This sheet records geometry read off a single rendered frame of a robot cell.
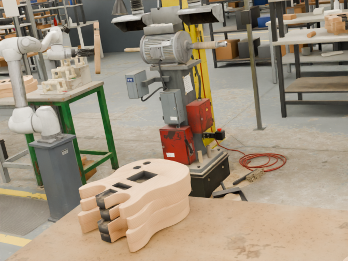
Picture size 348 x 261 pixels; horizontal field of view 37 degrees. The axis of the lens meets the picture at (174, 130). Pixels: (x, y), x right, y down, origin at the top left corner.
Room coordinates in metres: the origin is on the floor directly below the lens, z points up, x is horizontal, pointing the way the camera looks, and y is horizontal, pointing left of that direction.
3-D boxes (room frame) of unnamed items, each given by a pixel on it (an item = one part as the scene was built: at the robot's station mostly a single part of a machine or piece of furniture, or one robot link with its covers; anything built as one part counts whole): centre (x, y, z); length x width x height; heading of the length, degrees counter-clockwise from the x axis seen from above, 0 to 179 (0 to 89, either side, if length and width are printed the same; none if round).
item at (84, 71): (4.94, 0.86, 1.02); 0.27 x 0.15 x 0.17; 61
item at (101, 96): (4.85, 0.64, 0.45); 0.05 x 0.05 x 0.90; 57
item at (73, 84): (4.81, 0.94, 0.98); 0.27 x 0.16 x 0.09; 61
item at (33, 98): (4.79, 1.01, 0.55); 0.62 x 0.58 x 0.76; 57
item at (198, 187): (4.17, -0.10, 0.12); 0.61 x 0.51 x 0.25; 147
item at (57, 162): (3.98, 0.98, 0.35); 0.28 x 0.28 x 0.70; 49
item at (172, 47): (4.19, -0.04, 1.25); 0.41 x 0.27 x 0.26; 57
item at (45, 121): (3.98, 0.99, 0.87); 0.18 x 0.16 x 0.22; 81
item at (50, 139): (3.96, 0.97, 0.73); 0.22 x 0.18 x 0.06; 49
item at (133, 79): (4.04, 0.16, 0.99); 0.24 x 0.21 x 0.26; 57
